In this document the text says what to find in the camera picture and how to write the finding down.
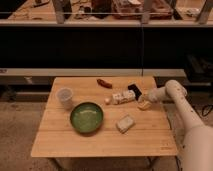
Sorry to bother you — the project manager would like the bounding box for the black eraser block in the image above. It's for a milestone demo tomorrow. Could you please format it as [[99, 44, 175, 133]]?
[[128, 84, 142, 98]]

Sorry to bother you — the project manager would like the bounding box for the black cable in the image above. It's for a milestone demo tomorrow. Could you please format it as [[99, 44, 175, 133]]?
[[199, 103, 213, 118]]

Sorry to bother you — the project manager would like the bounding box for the wooden table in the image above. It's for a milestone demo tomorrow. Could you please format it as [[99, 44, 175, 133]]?
[[31, 76, 178, 158]]

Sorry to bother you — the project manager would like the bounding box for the green bowl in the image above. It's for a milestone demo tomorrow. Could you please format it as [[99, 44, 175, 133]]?
[[70, 102, 104, 134]]

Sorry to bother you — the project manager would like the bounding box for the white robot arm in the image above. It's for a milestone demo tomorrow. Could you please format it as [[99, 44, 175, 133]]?
[[139, 80, 213, 171]]

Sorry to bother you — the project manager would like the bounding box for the clear plastic cup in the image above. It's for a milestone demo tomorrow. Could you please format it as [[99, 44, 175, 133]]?
[[56, 87, 73, 110]]

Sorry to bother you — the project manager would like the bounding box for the red sausage toy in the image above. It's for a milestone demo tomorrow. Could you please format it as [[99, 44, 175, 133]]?
[[97, 79, 112, 89]]

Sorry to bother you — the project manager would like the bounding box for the beige sponge block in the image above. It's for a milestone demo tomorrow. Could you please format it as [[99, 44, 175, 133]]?
[[116, 115, 135, 134]]

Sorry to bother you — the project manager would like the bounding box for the white plastic bottle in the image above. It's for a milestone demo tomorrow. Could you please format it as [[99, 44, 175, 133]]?
[[104, 90, 136, 105]]

